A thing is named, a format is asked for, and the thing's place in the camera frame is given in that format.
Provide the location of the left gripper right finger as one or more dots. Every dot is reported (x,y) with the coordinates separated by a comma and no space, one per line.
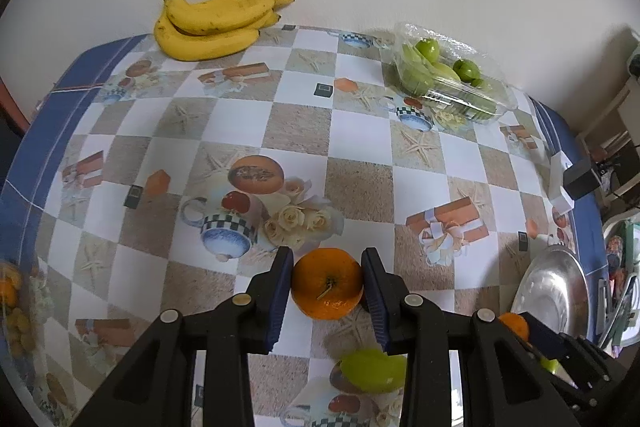
(502,382)

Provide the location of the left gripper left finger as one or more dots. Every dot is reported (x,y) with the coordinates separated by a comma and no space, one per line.
(152,385)

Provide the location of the large green mango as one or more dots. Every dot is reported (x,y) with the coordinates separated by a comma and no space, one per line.
(372,371)

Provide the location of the orange tangerine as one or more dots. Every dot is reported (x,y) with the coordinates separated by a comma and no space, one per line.
(327,284)

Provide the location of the tangerine in bowl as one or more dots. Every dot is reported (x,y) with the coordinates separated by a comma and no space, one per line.
(517,325)

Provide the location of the silver metal bowl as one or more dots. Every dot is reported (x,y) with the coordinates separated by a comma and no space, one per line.
(554,290)

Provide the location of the white charger block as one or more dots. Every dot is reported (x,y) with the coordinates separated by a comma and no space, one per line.
(560,200)

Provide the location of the black power adapter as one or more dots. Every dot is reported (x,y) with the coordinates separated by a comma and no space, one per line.
(581,179)

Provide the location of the patterned checkered tablecloth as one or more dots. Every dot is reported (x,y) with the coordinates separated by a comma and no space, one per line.
(146,184)

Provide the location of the clear plastic fruit container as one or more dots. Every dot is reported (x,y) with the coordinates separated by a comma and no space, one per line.
(458,84)

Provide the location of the yellow banana bunch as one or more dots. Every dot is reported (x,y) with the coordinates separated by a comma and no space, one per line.
(191,32)

